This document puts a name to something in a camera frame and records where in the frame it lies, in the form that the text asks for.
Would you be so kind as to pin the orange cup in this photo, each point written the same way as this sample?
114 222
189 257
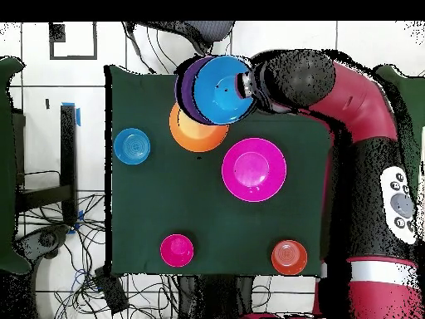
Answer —
289 257

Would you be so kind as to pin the black metal frame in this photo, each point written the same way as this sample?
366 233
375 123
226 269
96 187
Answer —
68 149

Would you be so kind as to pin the grey office chair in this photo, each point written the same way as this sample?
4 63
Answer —
209 30

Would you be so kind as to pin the small crimson bowl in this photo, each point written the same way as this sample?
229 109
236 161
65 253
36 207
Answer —
177 250

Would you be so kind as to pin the large orange bowl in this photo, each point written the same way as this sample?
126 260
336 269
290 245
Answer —
196 138

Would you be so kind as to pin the large pink bowl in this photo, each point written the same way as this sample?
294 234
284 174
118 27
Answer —
254 169

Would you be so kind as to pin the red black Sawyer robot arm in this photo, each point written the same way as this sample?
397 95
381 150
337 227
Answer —
362 106

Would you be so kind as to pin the purple bowl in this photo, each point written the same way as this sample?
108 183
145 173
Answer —
187 93

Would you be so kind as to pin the dark green tablecloth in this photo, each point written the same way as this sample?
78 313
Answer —
149 199

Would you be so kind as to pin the blue bowl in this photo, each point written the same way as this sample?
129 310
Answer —
215 93

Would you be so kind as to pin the black chair base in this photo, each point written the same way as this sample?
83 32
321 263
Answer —
46 239

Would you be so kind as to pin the black power strip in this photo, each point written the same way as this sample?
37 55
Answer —
111 289

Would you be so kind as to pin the blue cup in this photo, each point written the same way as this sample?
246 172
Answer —
131 146

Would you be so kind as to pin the green cloth on side table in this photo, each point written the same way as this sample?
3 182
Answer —
6 166
411 99

